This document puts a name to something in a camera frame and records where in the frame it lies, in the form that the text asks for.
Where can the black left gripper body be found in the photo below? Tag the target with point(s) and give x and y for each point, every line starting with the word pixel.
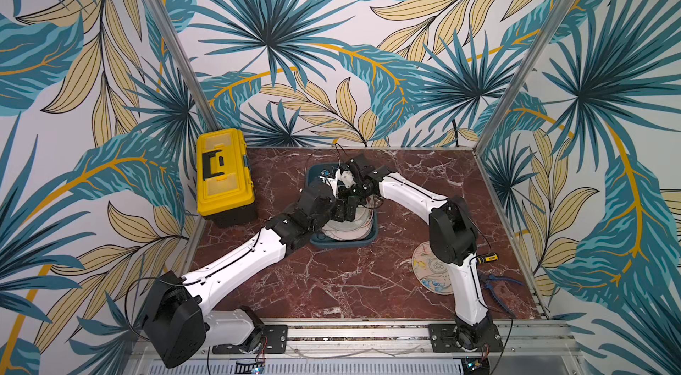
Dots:
pixel 338 211

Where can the teal plastic storage box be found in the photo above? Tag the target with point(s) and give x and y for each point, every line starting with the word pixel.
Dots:
pixel 320 240

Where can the cream blue doodle coaster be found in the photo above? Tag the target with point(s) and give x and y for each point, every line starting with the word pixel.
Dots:
pixel 431 272

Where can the cream cat flower coaster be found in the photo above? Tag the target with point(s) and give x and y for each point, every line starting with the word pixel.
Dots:
pixel 351 231

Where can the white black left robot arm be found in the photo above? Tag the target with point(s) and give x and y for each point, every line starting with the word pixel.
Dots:
pixel 176 311

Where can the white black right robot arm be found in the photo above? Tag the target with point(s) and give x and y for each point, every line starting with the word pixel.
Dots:
pixel 452 239

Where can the yellow plastic toolbox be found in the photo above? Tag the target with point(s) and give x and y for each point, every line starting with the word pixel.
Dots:
pixel 225 188

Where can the yellow black screwdriver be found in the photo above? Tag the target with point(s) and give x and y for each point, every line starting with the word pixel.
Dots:
pixel 486 258

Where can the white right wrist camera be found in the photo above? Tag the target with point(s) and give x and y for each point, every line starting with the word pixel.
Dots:
pixel 344 178

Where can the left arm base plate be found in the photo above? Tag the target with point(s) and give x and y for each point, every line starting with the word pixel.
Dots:
pixel 270 339

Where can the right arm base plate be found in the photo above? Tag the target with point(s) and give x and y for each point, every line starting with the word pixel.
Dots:
pixel 450 338

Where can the aluminium front rail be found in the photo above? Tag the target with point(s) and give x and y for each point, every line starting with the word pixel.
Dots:
pixel 317 338

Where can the silver aluminium left post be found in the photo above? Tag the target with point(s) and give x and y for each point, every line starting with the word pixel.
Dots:
pixel 169 34

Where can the silver aluminium corner post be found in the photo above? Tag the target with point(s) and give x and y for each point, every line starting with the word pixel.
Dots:
pixel 550 27

